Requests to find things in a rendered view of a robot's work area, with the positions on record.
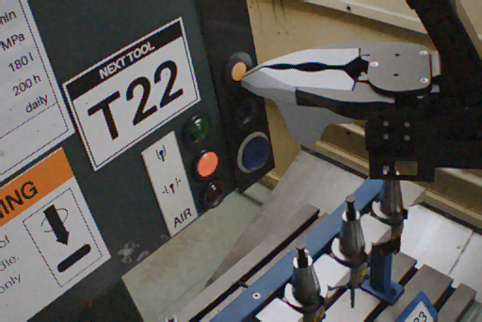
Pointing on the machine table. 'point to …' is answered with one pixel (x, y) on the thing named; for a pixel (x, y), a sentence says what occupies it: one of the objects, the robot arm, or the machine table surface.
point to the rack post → (381, 278)
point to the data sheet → (26, 92)
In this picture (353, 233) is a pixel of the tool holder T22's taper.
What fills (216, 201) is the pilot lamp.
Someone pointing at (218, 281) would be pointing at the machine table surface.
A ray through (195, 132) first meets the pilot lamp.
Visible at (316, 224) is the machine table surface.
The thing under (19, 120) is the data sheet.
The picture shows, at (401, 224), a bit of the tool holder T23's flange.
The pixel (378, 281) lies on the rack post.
